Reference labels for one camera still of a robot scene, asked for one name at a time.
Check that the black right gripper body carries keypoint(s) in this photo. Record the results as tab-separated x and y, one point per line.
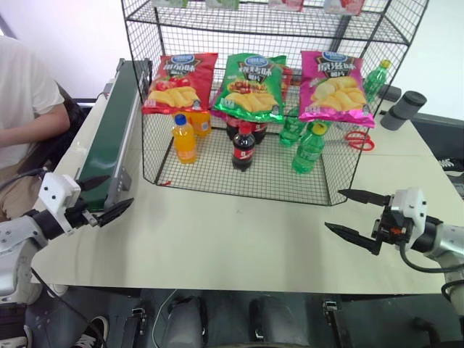
393	228

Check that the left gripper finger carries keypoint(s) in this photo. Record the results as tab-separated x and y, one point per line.
95	182
114	213

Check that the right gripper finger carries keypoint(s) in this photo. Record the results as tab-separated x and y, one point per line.
357	237
369	197

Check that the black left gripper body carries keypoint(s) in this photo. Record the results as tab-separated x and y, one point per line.
77	214

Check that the green conveyor belt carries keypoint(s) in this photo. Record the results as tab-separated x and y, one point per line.
112	127

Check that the black office chair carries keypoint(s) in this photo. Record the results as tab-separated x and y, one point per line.
69	119

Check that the green soda bottle yellow cap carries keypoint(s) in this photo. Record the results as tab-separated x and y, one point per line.
290	130
375	81
308	150

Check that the grey cylindrical device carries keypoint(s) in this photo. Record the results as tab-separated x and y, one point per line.
402	108

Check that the orange soda bottle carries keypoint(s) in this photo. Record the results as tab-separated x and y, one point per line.
202	125
185	143

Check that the pink potato chips bag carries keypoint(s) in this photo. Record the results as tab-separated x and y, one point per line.
335	90

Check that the person in white shirt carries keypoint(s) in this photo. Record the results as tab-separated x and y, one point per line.
21	90

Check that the black and white sneaker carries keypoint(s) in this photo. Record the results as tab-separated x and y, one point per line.
96	330

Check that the cola bottle red label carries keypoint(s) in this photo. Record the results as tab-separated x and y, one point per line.
232	128
243	150
260	132

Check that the dark rounded shape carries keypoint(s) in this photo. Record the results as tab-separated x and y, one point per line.
188	319

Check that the red potato chips bag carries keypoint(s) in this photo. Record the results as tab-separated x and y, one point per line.
287	81
181	83

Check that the green potato chips bag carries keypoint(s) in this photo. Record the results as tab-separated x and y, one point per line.
250	90

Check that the pink snack packet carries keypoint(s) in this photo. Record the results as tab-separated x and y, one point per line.
344	5
286	3

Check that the green snack packet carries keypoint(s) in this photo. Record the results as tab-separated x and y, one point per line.
223	3
170	2

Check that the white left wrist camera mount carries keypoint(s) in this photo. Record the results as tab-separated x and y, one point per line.
58	192

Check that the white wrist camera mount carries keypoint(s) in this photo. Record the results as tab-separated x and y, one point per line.
58	192
413	203

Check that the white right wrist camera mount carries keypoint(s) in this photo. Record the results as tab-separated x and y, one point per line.
413	203

